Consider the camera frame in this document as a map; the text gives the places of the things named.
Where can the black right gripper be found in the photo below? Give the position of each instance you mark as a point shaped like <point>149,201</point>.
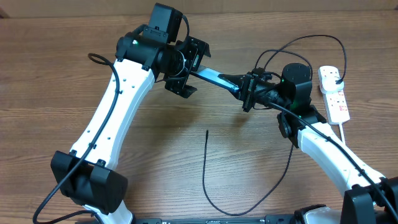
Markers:
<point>247,84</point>

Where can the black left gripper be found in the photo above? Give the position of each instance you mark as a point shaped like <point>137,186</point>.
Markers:
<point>194,48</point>

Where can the Samsung Galaxy smartphone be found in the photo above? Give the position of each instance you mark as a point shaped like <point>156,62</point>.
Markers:
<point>212,76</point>

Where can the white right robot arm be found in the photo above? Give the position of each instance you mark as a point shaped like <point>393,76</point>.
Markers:
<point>368,196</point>

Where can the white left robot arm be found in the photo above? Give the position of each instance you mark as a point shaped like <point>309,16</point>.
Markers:
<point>87,173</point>

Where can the white charger plug adapter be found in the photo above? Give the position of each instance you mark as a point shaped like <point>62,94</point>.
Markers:
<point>331,84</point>

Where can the white power strip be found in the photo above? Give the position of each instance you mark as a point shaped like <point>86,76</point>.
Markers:
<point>335,103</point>

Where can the cardboard wall panel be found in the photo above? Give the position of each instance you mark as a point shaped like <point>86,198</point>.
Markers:
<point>77,8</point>

